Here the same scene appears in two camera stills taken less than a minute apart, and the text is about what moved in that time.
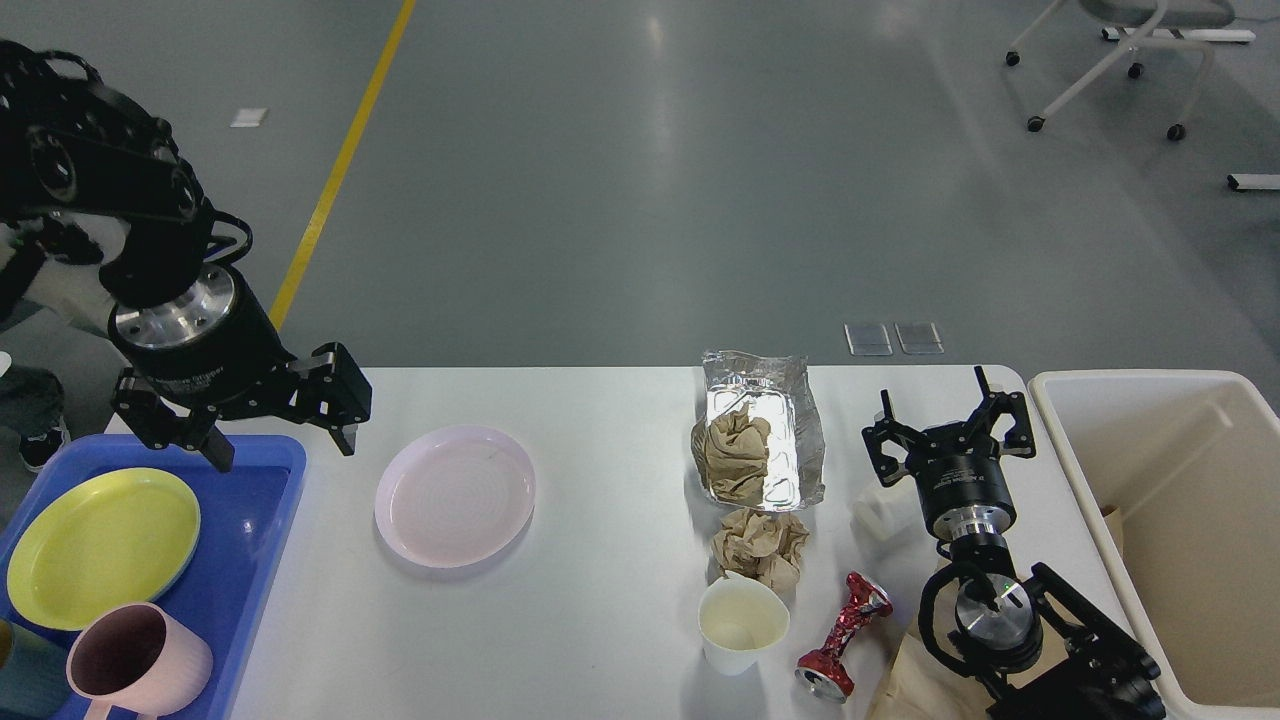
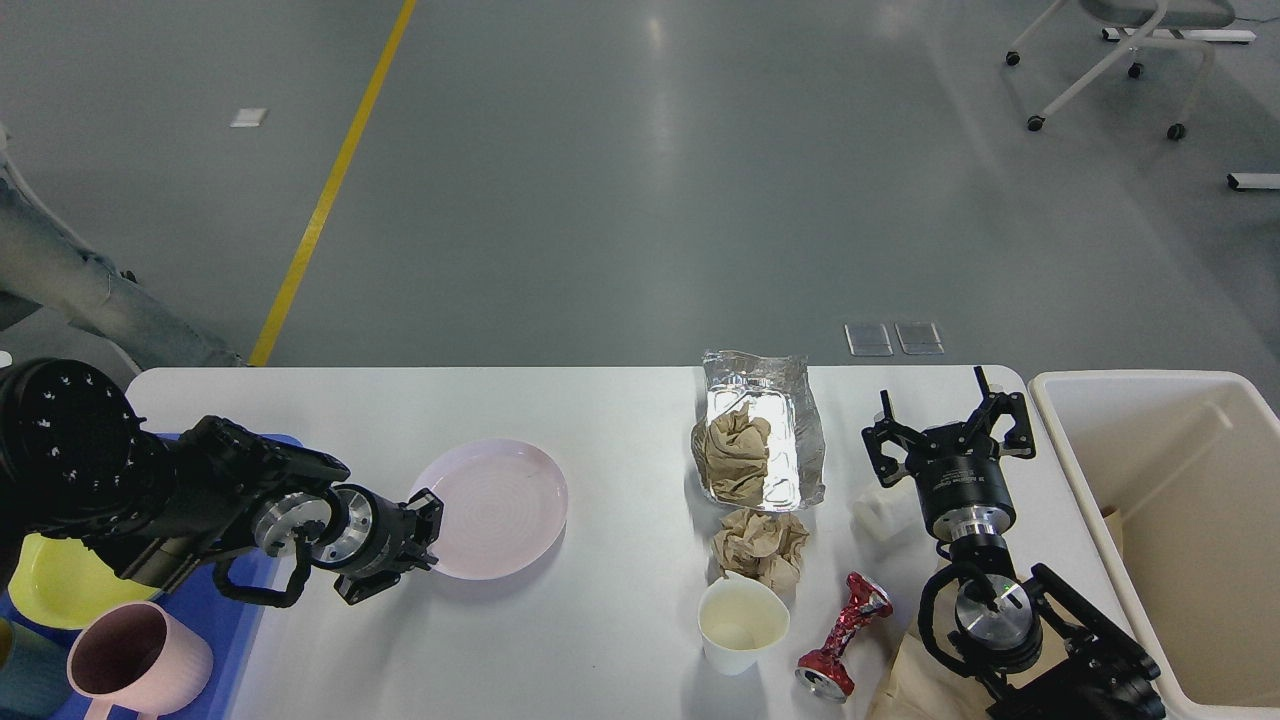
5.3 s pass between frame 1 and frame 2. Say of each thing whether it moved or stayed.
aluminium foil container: stayed
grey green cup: stayed
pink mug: stayed
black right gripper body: stayed
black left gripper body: moved
